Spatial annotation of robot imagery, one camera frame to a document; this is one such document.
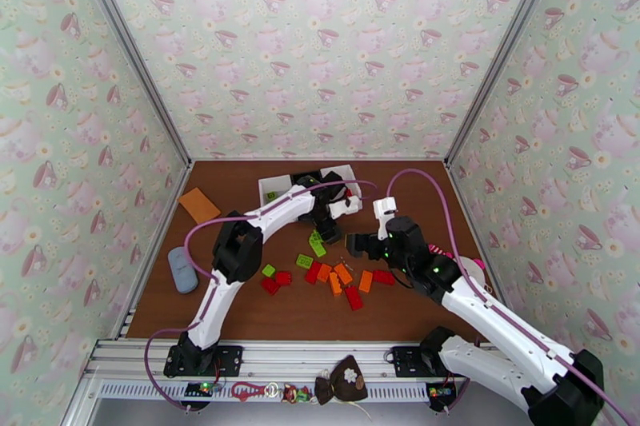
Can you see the green lego plate assembly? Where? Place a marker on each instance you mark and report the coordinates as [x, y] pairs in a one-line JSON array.
[[314, 238]]

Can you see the green lego brick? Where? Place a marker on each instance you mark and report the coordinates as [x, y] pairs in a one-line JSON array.
[[304, 261], [272, 196], [320, 251], [268, 270]]

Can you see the red lego brick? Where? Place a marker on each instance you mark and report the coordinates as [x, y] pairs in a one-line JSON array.
[[270, 285], [313, 272], [283, 278], [354, 297], [383, 277]]

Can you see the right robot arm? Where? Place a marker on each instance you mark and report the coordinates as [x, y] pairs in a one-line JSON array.
[[500, 319]]

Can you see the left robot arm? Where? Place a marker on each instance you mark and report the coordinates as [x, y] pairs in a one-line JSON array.
[[235, 250]]

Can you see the black plastic bin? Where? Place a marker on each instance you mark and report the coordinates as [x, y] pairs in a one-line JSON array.
[[306, 218]]

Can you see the pink white striped toy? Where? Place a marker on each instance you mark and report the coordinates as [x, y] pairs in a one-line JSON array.
[[440, 250]]

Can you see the white plastic bin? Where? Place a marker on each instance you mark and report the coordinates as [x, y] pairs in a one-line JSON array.
[[267, 185], [347, 172]]

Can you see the orange card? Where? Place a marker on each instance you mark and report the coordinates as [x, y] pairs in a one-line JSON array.
[[199, 206]]

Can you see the brown pouch with flower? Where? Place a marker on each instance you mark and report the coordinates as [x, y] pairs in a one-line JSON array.
[[345, 382]]

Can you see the small circuit board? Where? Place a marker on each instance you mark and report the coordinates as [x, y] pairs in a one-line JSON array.
[[441, 392], [202, 388]]

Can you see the blue-grey glasses case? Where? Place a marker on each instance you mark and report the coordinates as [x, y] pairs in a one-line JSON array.
[[182, 269]]

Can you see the small red green toy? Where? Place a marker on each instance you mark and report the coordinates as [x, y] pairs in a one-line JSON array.
[[295, 393]]

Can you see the red carabiner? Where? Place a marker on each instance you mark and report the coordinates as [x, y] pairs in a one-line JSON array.
[[247, 391]]

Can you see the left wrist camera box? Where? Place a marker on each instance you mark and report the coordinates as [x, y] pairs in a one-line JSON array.
[[345, 208]]

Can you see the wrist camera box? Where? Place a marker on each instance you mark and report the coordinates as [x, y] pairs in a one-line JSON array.
[[345, 208], [385, 207]]

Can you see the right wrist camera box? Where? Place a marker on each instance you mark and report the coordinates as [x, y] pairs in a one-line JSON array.
[[385, 207]]

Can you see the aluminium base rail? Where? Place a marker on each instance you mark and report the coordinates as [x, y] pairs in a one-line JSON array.
[[310, 359]]

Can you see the aluminium frame post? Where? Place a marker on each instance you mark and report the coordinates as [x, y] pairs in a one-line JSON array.
[[505, 50], [130, 50]]

